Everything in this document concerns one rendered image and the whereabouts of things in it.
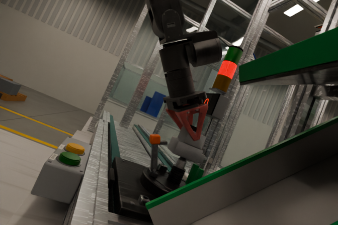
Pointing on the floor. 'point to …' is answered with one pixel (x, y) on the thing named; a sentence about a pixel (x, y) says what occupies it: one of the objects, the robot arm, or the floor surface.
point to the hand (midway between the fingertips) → (191, 134)
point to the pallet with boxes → (10, 90)
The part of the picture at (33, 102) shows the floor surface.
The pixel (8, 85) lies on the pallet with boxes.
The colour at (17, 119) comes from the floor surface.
